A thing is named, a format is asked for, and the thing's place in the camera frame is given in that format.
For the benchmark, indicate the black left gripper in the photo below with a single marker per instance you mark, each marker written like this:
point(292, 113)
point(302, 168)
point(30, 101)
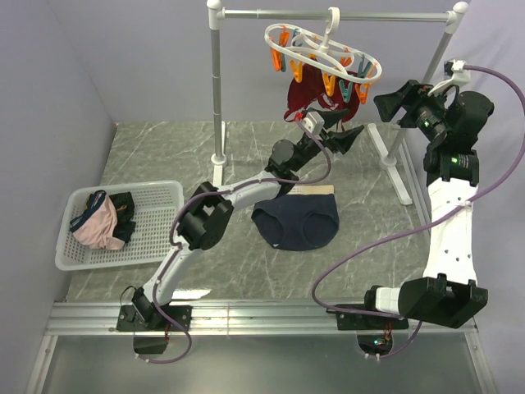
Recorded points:
point(342, 141)

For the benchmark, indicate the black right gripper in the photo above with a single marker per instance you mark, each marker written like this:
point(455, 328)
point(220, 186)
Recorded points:
point(415, 96)

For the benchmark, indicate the navy blue underwear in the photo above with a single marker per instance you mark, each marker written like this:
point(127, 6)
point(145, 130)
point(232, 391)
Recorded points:
point(305, 219)

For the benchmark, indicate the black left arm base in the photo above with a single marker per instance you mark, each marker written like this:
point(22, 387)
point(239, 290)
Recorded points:
point(176, 318)

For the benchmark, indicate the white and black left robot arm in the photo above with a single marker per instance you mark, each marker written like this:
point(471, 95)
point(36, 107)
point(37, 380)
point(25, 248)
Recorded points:
point(202, 221)

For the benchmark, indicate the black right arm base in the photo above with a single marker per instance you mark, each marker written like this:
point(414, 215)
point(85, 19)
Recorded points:
point(375, 333)

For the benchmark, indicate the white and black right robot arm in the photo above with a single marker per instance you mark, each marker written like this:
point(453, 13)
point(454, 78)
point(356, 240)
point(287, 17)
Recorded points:
point(447, 294)

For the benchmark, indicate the white plastic clip hanger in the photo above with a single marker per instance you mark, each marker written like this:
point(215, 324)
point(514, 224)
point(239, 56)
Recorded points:
point(322, 51)

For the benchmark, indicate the black lace underwear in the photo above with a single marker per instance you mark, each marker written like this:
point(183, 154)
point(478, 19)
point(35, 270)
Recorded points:
point(125, 211)

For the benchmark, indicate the pink underwear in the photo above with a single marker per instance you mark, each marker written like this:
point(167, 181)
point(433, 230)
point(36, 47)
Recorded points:
point(95, 226)

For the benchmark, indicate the orange clothespin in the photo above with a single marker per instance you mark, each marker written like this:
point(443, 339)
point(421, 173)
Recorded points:
point(297, 70)
point(362, 91)
point(278, 58)

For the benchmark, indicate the teal clothespin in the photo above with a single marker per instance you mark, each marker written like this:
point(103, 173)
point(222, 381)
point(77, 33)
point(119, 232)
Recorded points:
point(346, 89)
point(365, 67)

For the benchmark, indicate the yellow-orange clothespin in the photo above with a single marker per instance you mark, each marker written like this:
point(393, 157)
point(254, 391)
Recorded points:
point(329, 82)

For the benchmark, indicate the dark red lace bra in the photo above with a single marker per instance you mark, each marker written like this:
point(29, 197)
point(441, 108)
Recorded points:
point(311, 90)

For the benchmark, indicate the silver clothes rack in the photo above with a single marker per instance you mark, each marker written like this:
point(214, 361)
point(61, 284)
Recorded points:
point(218, 13)

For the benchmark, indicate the white perforated plastic basket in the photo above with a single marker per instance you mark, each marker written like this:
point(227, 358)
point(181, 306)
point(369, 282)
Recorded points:
point(156, 205)

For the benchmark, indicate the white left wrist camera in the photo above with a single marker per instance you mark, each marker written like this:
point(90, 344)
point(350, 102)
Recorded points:
point(311, 122)

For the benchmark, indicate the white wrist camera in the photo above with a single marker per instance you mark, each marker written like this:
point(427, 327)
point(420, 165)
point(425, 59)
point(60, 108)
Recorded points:
point(311, 122)
point(455, 74)

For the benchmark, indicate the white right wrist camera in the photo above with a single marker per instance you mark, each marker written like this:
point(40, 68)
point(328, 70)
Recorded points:
point(455, 74)

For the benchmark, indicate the aluminium mounting rail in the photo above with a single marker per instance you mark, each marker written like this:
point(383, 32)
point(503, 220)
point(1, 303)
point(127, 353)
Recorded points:
point(257, 346)

